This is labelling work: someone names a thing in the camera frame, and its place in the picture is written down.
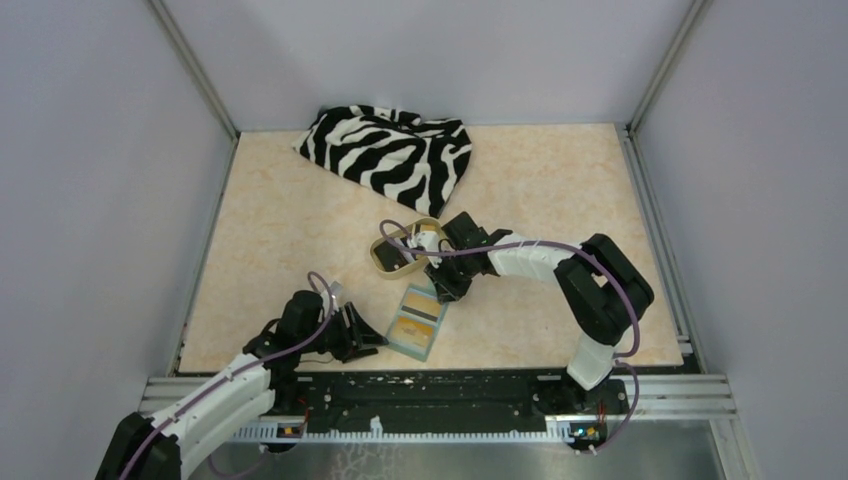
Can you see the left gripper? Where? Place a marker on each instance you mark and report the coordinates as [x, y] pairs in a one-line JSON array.
[[356, 339]]

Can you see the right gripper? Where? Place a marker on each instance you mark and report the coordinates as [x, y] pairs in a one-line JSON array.
[[447, 290]]

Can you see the yellow VIP card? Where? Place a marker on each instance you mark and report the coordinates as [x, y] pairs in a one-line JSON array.
[[413, 333]]

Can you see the green card holder wallet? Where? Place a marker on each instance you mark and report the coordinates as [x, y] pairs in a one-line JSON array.
[[416, 353]]

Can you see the beige oval tray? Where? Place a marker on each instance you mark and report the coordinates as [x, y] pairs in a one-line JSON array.
[[397, 235]]

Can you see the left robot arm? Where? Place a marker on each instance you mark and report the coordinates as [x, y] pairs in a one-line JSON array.
[[261, 380]]

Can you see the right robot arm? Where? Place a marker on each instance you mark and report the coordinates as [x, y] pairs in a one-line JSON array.
[[605, 292]]

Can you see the dark VIP card lower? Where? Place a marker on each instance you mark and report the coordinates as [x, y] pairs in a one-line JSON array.
[[389, 258]]

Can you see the zebra striped cloth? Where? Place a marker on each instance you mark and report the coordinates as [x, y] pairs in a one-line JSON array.
[[396, 153]]

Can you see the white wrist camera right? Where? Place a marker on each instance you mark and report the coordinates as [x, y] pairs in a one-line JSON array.
[[423, 242]]

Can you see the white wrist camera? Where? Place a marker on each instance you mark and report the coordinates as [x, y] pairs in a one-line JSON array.
[[334, 295], [423, 242]]

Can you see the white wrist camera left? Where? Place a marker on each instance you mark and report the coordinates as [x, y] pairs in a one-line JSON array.
[[334, 295]]

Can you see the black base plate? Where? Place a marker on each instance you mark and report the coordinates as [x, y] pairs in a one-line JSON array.
[[443, 401]]

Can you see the aluminium front rail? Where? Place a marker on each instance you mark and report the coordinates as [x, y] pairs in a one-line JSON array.
[[653, 398]]

